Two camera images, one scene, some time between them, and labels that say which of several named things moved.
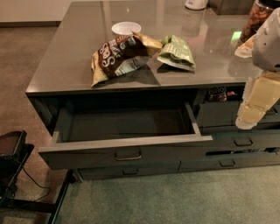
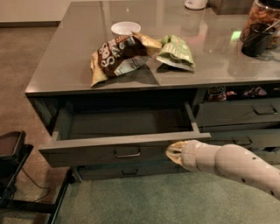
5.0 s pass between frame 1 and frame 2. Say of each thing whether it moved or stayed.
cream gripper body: moved
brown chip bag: stayed
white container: stayed
